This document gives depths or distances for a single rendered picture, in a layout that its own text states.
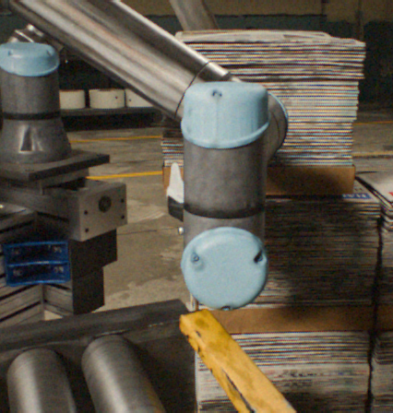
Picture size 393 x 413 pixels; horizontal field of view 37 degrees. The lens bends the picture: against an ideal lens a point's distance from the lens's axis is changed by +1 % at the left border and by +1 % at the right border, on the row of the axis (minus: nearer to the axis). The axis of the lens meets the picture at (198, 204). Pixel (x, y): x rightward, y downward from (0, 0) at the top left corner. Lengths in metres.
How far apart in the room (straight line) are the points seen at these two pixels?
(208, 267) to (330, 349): 0.55
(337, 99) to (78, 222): 0.55
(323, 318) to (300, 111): 0.34
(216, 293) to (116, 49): 0.28
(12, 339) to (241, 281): 0.22
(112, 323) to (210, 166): 0.19
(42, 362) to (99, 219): 0.67
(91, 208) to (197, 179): 0.68
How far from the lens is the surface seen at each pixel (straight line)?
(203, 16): 1.37
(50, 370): 0.53
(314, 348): 1.01
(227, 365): 0.48
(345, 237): 0.94
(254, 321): 0.97
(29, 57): 1.23
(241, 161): 0.49
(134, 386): 0.49
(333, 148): 0.89
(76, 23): 0.66
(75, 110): 6.79
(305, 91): 0.87
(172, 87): 0.62
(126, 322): 0.59
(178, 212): 0.73
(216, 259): 0.49
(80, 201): 1.14
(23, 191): 1.26
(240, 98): 0.48
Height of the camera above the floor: 1.07
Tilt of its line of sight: 16 degrees down
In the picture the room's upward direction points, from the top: straight up
